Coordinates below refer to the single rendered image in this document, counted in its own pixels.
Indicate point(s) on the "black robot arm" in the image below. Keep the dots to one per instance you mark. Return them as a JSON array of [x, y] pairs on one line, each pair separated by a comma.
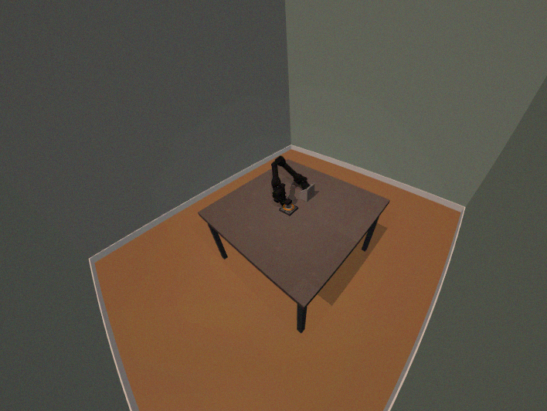
[[278, 187]]

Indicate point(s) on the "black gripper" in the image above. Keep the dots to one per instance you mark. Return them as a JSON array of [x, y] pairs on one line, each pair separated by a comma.
[[285, 200]]

